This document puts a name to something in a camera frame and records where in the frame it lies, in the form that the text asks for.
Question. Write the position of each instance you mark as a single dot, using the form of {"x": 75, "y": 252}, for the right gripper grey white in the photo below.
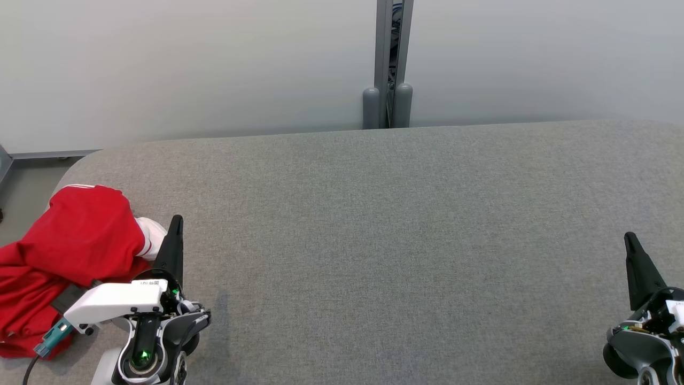
{"x": 636, "y": 345}

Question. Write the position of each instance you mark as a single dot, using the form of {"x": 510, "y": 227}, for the left gripper grey white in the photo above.
{"x": 160, "y": 342}

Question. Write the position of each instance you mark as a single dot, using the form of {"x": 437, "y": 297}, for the red basketball jersey white sleeves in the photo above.
{"x": 91, "y": 230}

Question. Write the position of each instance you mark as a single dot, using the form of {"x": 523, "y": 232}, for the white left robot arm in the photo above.
{"x": 107, "y": 370}

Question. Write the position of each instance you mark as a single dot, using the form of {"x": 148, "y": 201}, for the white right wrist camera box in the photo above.
{"x": 676, "y": 310}

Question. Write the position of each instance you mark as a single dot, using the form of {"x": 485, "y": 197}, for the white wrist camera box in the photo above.
{"x": 115, "y": 299}
{"x": 676, "y": 310}

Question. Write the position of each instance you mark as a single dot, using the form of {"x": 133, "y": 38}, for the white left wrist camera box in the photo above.
{"x": 115, "y": 299}

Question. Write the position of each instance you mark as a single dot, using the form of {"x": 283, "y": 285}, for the grey partition base rail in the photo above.
{"x": 48, "y": 155}

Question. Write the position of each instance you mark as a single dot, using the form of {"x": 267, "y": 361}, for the grey partition post round feet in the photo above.
{"x": 382, "y": 53}

